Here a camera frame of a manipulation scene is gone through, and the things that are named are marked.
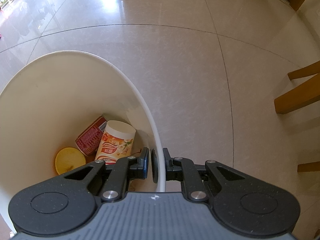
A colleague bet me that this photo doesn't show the red tin can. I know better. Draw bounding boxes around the red tin can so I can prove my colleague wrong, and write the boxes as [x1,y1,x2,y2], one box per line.
[75,115,107,157]

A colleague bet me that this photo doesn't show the yellow milk tea cup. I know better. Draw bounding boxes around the yellow milk tea cup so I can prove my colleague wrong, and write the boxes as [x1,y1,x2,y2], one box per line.
[95,120,136,165]

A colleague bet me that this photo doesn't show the white plastic bucket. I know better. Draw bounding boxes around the white plastic bucket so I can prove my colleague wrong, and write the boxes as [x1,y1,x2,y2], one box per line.
[1,50,165,228]

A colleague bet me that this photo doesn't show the wooden chair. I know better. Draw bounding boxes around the wooden chair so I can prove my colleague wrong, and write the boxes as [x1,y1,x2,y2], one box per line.
[273,60,320,173]

